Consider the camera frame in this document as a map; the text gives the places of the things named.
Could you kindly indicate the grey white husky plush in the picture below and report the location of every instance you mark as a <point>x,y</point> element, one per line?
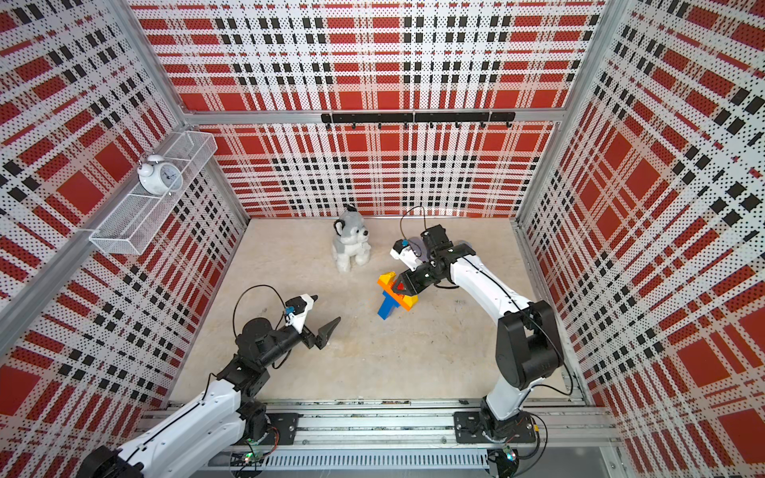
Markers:
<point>351,243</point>

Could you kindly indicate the purple grey oval case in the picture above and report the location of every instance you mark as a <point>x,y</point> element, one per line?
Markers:
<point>420,249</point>

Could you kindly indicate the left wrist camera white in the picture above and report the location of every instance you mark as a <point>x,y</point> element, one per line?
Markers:
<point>295,317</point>

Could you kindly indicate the white alarm clock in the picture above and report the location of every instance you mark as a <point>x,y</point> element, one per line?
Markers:
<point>159,177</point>

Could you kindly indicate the black hook rail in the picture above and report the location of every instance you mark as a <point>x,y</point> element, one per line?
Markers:
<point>417,117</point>

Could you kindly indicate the yellow lego brick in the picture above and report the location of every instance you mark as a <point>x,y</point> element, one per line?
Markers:
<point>408,302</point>
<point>386,280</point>

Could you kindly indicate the long orange lego brick back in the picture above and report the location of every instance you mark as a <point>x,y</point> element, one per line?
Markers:
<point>390,290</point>

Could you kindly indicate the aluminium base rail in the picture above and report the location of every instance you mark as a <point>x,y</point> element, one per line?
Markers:
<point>555,438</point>

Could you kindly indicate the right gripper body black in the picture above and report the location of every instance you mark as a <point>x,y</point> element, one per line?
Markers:
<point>423,278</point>

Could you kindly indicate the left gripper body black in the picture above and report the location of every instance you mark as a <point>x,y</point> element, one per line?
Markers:
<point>307,337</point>

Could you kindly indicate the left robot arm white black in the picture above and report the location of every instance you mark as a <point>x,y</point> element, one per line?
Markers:
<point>225,412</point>

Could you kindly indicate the blue square lego brick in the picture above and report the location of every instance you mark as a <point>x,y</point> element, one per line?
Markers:
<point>388,307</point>

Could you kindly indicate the white wire mesh shelf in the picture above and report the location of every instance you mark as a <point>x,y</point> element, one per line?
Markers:
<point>137,218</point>

